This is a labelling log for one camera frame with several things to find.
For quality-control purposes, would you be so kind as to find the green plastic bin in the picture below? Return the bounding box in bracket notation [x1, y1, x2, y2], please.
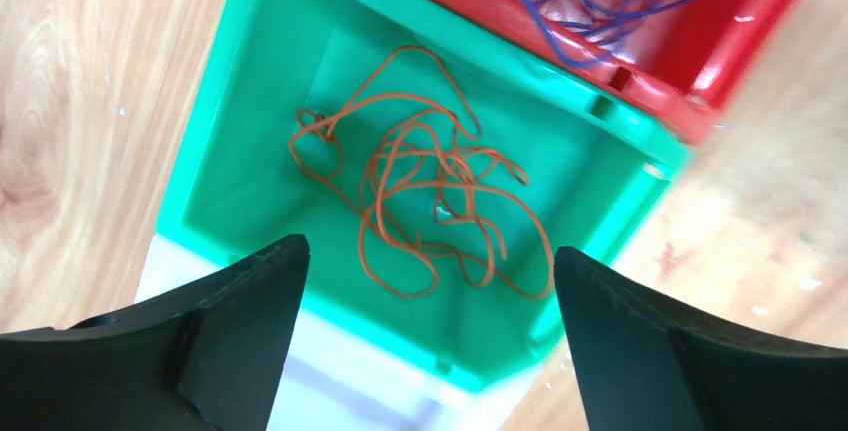
[157, 0, 689, 392]

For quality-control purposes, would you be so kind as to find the orange thin cable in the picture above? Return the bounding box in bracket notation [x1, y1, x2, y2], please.
[288, 46, 556, 301]

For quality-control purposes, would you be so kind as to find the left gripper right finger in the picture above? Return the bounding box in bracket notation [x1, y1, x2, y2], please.
[554, 247, 847, 430]

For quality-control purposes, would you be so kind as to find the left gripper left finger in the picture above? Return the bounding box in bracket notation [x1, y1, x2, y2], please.
[1, 235, 310, 430]

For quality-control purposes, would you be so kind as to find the red plastic bin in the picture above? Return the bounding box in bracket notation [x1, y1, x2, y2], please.
[432, 0, 796, 145]

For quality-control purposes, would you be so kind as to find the white plastic bin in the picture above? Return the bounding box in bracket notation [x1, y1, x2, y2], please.
[134, 234, 545, 431]

